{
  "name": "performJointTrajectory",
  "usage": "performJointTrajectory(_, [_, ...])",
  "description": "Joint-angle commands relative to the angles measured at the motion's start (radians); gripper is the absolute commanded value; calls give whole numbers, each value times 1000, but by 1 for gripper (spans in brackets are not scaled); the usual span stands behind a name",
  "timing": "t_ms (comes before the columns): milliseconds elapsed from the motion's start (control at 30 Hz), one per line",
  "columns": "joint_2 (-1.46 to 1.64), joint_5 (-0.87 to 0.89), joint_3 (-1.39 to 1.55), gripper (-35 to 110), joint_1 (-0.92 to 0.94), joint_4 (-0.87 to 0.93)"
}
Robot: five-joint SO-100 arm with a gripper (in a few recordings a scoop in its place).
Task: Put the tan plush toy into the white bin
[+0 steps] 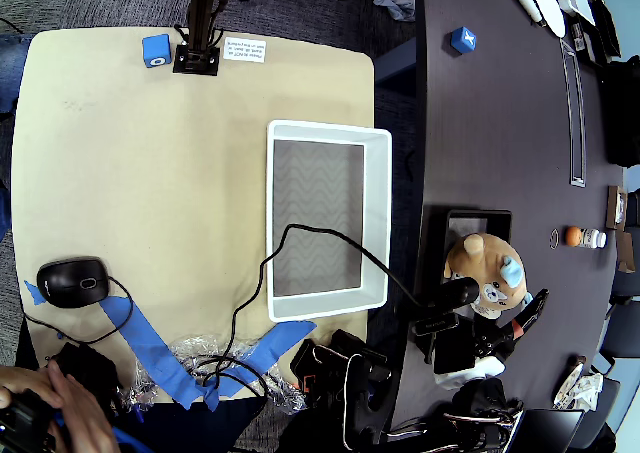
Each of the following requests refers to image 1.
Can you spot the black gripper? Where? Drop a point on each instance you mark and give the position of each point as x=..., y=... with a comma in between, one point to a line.
x=516, y=330

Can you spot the tan plush toy blue ears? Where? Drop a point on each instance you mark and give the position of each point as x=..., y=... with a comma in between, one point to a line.
x=487, y=258

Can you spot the black robot arm white link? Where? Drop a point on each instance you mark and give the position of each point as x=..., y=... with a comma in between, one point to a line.
x=360, y=388

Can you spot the black rectangular tray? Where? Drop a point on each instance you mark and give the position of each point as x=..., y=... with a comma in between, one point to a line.
x=432, y=243

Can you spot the white plastic bin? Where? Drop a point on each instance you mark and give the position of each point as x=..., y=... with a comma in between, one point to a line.
x=378, y=198

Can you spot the person's right hand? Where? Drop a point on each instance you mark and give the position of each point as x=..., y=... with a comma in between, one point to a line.
x=85, y=418

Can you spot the person's left hand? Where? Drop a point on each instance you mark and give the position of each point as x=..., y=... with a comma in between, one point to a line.
x=22, y=379

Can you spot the black webcam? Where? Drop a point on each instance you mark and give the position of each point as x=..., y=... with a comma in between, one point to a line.
x=457, y=293

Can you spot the white wrapper brown end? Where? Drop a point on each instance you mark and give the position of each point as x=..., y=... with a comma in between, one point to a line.
x=567, y=385

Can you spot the small orange ball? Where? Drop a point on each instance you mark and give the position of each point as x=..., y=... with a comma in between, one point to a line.
x=573, y=235

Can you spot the crumpled white tissue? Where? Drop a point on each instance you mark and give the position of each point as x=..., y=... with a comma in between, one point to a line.
x=587, y=393

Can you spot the grey office chair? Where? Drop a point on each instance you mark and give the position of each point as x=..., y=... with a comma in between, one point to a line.
x=622, y=338
x=627, y=288

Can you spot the white pill bottle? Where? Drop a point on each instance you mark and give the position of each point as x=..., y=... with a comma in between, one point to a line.
x=594, y=238

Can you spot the black laptop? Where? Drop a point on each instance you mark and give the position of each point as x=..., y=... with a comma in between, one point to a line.
x=550, y=430

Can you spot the brown cardboard piece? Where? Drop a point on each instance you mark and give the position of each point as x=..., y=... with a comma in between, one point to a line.
x=625, y=253

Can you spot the brown cardboard box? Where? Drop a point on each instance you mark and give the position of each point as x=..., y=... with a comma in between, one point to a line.
x=616, y=208

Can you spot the wide blue tape strip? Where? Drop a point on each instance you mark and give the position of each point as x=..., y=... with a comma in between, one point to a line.
x=280, y=340

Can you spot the blue cube white X mark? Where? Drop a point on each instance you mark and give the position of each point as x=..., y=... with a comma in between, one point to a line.
x=461, y=40

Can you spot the black flat case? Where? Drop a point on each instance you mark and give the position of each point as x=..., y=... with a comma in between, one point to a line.
x=607, y=28

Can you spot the white round disc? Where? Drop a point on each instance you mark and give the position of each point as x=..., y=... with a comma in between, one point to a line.
x=549, y=8

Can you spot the crinkled clear plastic wrap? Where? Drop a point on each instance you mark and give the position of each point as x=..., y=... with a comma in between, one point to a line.
x=195, y=345

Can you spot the grey sock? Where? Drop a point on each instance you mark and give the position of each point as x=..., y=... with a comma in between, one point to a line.
x=397, y=5

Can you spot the long blue tape strip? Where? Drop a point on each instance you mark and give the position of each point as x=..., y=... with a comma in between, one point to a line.
x=150, y=348

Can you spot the white printed paper label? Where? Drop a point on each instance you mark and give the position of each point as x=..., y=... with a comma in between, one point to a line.
x=245, y=50

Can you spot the black computer mouse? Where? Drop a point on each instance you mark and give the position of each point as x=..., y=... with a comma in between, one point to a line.
x=70, y=283

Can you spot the blue cube white circle mark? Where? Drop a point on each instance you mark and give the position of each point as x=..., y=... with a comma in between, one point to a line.
x=156, y=48

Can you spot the small blue tape piece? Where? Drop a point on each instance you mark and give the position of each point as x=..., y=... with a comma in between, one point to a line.
x=32, y=293

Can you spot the dark blue fabric chair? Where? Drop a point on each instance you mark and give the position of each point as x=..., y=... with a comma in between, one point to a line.
x=12, y=73

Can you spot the black camera stand post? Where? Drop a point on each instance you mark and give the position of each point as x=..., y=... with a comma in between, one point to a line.
x=200, y=18

